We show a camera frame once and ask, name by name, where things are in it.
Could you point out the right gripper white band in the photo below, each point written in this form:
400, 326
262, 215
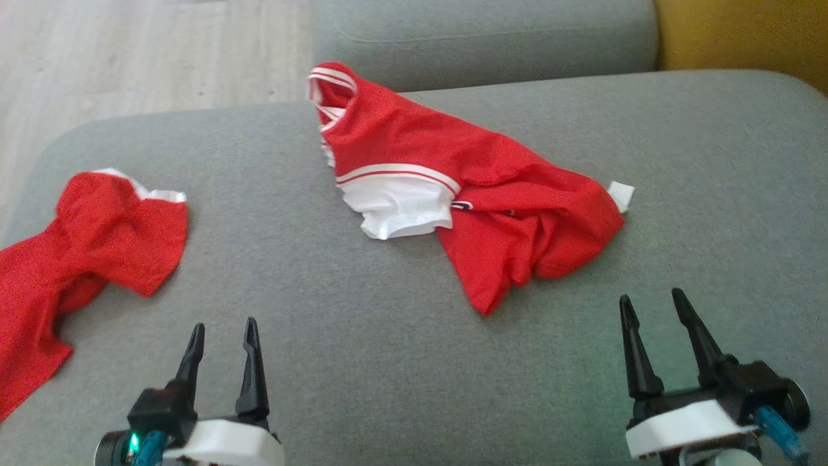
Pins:
686, 430

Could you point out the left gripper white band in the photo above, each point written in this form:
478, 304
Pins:
226, 443

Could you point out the red jersey with white sleeves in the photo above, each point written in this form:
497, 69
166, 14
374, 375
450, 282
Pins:
420, 136

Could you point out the plain red garment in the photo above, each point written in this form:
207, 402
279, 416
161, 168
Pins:
97, 239

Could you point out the grey sofa seat cushion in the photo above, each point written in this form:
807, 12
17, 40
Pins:
388, 362

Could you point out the large yellow sofa back cushion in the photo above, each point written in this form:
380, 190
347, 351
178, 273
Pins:
744, 32

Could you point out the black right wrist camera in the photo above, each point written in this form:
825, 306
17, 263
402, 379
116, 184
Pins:
757, 385

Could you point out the teal left camera connector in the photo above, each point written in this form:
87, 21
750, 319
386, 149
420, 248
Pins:
152, 450

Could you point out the teal camera connector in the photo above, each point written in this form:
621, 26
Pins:
152, 450
779, 430

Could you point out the teal right camera connector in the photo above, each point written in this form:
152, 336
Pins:
779, 430

